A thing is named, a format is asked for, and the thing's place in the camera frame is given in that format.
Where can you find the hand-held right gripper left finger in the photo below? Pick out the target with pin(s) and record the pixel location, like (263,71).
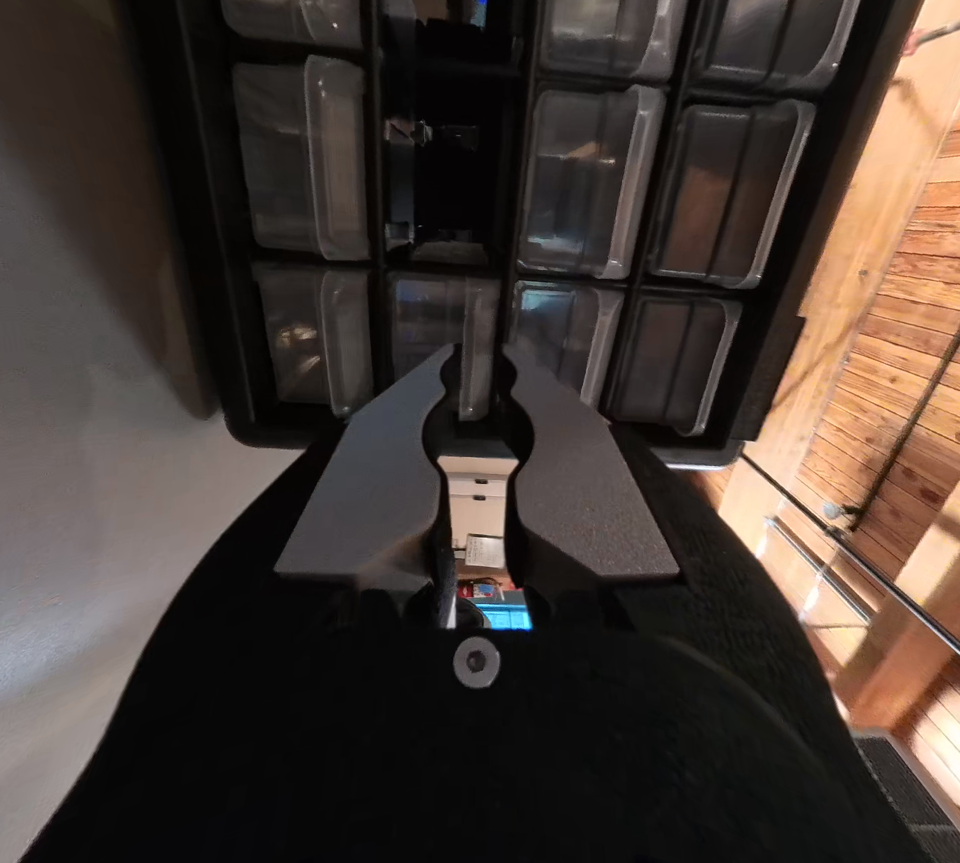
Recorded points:
(352,503)

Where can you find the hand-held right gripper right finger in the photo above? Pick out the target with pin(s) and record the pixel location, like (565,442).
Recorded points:
(585,503)

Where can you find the small clear plastic drawer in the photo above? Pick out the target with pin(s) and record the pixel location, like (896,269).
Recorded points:
(427,323)

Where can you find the black drawer cabinet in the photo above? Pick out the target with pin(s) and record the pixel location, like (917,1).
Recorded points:
(769,375)

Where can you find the set of clear cabinet drawers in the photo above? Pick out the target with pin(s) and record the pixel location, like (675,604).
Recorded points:
(592,180)

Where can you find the white drawer unit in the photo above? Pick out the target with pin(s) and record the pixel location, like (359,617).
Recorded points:
(480,495)

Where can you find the blue lit screen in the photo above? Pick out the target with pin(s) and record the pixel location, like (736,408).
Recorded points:
(502,619)

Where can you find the chrome metal bar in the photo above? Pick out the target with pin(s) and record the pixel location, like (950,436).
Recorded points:
(817,567)

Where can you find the black floor mat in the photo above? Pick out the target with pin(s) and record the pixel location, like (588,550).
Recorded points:
(922,818)

